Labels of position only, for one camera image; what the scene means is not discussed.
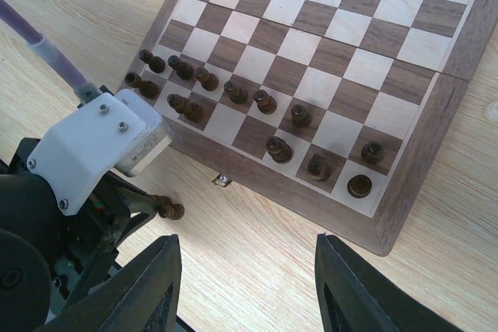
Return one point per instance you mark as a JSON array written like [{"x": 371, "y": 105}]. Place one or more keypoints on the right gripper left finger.
[{"x": 142, "y": 296}]

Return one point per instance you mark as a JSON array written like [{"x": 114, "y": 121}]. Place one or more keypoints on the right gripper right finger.
[{"x": 354, "y": 296}]

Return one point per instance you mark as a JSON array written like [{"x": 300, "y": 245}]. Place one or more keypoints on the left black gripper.
[{"x": 88, "y": 241}]

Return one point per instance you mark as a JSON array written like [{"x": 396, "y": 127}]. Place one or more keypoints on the dark chess piece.
[
  {"x": 373, "y": 152},
  {"x": 237, "y": 94},
  {"x": 300, "y": 116},
  {"x": 278, "y": 150},
  {"x": 359, "y": 186},
  {"x": 319, "y": 167},
  {"x": 265, "y": 102}
]

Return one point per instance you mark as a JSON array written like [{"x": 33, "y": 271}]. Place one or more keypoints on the metal board clasp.
[{"x": 222, "y": 181}]

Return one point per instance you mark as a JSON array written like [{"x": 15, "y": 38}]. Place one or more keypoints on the wooden chess board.
[{"x": 393, "y": 71}]

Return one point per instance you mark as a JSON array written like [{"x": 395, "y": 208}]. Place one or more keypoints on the lying dark queen piece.
[{"x": 167, "y": 209}]

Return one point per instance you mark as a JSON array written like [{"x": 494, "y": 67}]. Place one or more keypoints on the white pawn piece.
[{"x": 491, "y": 112}]

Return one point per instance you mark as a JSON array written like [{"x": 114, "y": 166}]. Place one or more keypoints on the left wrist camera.
[{"x": 120, "y": 131}]

